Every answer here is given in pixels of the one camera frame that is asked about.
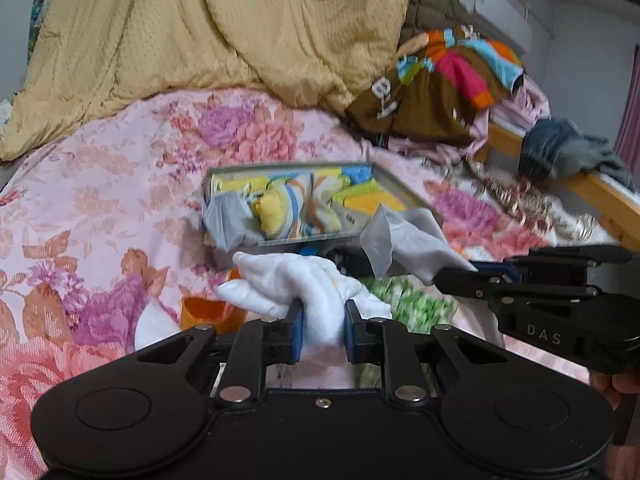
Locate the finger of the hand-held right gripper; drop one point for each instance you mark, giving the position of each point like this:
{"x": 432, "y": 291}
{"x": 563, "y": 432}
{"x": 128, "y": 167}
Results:
{"x": 470, "y": 280}
{"x": 500, "y": 271}

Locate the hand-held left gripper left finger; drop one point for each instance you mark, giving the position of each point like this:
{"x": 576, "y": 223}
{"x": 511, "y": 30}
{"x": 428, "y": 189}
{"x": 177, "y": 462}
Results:
{"x": 295, "y": 335}

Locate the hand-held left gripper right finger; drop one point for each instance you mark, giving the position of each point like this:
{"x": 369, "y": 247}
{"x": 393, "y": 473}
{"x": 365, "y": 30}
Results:
{"x": 352, "y": 335}

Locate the white dotted sock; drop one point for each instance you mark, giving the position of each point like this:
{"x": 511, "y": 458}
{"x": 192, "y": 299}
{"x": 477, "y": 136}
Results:
{"x": 320, "y": 285}

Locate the grey cloth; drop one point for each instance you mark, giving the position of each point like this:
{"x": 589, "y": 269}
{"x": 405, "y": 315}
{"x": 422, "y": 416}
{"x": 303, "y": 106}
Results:
{"x": 415, "y": 240}

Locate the grey box with cartoon lining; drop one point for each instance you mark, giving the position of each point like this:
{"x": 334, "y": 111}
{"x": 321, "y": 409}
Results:
{"x": 320, "y": 243}

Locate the yellow striped sock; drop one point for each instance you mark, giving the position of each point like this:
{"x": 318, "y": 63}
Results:
{"x": 280, "y": 210}

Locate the person's right hand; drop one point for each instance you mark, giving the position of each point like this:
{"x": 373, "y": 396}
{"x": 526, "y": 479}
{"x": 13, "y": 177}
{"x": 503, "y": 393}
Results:
{"x": 622, "y": 385}

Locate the white gold ornament satin sheet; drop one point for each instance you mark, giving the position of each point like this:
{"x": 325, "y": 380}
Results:
{"x": 525, "y": 205}

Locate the orange container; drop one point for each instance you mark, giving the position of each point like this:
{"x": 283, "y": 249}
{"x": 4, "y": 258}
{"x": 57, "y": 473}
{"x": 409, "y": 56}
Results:
{"x": 205, "y": 312}

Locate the blue denim jeans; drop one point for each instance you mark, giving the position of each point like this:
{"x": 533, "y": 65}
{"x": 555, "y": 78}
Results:
{"x": 550, "y": 145}

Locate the lilac garment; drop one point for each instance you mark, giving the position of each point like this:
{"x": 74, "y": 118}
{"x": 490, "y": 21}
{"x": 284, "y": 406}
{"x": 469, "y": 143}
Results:
{"x": 530, "y": 100}

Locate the brown multicolour striped garment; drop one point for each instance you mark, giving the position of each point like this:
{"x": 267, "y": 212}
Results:
{"x": 425, "y": 105}

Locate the purple curtain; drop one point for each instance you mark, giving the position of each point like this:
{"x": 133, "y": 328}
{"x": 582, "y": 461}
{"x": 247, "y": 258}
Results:
{"x": 629, "y": 125}

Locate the pink floral blanket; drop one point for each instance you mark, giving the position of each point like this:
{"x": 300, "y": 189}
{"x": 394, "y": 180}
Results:
{"x": 125, "y": 160}

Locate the white air conditioner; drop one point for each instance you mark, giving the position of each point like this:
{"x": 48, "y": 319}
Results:
{"x": 500, "y": 10}

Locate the brown quilted blanket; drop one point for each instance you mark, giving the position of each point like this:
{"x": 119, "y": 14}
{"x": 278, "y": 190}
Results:
{"x": 430, "y": 0}

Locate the yellow quilt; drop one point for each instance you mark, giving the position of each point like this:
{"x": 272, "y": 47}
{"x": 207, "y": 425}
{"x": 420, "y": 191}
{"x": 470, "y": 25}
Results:
{"x": 200, "y": 35}

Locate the wooden bed rail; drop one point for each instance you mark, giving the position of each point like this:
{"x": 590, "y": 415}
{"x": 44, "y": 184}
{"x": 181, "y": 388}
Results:
{"x": 600, "y": 190}

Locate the colourful wall poster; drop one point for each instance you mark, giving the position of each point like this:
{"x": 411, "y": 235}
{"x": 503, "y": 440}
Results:
{"x": 40, "y": 10}

